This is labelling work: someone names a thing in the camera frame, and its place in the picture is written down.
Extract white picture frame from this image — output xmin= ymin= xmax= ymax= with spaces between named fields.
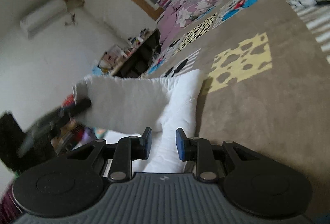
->
xmin=102 ymin=44 xmax=124 ymax=67

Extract person's maroon clothing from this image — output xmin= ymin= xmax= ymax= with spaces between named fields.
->
xmin=0 ymin=183 xmax=21 ymax=223

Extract purple floral duvet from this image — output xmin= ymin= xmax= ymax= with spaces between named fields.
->
xmin=157 ymin=0 xmax=278 ymax=46

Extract white air conditioner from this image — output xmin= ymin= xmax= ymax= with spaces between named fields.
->
xmin=20 ymin=0 xmax=68 ymax=39

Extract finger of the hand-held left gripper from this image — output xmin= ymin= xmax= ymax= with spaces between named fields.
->
xmin=62 ymin=99 xmax=93 ymax=119

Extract row of small bottles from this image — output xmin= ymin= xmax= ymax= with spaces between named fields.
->
xmin=127 ymin=29 xmax=152 ymax=54

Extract stack of colourful folded clothes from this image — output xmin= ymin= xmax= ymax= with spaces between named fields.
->
xmin=51 ymin=94 xmax=110 ymax=151

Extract white quilted pants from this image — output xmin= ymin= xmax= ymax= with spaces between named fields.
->
xmin=73 ymin=69 xmax=204 ymax=173

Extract cartoon printed blanket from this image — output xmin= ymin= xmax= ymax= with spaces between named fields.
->
xmin=143 ymin=0 xmax=330 ymax=217

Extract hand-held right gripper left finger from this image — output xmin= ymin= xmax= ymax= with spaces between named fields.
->
xmin=66 ymin=127 xmax=152 ymax=183

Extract dark wooden desk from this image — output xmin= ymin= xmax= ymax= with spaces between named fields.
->
xmin=99 ymin=29 xmax=162 ymax=78

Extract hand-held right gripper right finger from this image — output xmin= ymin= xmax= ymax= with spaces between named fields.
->
xmin=176 ymin=128 xmax=258 ymax=183

